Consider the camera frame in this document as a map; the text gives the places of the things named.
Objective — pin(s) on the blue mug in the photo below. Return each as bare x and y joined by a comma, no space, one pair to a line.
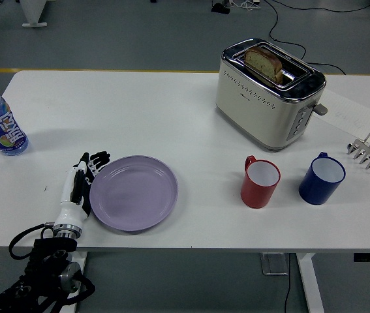
315,190

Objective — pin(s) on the black power adapter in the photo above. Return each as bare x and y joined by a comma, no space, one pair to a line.
220,8

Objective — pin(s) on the clear plastic bracket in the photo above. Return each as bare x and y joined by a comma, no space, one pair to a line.
272,264

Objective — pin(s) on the bread slice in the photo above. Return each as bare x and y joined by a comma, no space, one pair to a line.
263,62

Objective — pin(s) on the blue drink bottle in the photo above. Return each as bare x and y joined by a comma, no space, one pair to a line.
5,127

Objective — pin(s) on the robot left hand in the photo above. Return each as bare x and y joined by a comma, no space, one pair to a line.
68,212

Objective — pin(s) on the red mug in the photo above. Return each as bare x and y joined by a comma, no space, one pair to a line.
256,194

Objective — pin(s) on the purple plate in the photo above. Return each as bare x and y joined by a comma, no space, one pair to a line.
134,195

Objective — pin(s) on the white table leg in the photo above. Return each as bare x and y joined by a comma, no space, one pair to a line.
81,261
309,283

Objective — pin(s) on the white paper sheet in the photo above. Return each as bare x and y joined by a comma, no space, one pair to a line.
351,114

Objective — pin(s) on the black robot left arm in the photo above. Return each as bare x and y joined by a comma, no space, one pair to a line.
51,261

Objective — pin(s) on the cream steel toaster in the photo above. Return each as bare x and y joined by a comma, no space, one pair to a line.
256,111

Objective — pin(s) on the white stand base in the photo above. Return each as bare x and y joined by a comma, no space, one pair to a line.
33,13

